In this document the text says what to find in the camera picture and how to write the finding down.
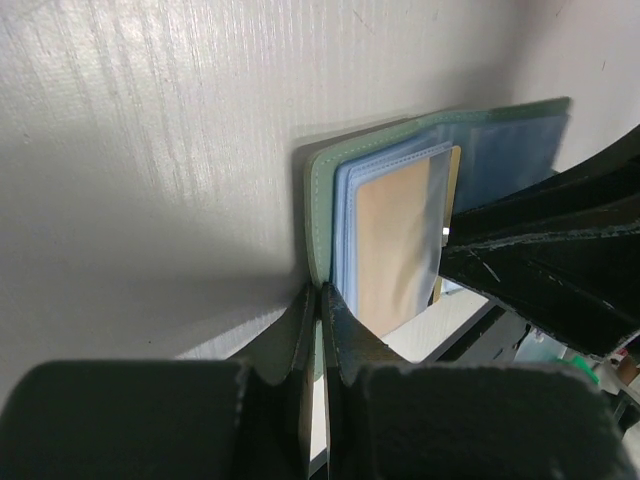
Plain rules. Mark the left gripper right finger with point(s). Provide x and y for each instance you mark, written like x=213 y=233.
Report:
x=392 y=419

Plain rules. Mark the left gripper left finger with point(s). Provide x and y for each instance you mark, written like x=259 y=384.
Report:
x=245 y=417

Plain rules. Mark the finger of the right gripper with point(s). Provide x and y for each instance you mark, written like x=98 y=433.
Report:
x=604 y=178
x=573 y=275

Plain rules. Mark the gold VIP card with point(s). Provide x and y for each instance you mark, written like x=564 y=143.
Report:
x=400 y=221

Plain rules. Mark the green plastic part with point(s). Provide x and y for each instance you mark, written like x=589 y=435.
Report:
x=581 y=363

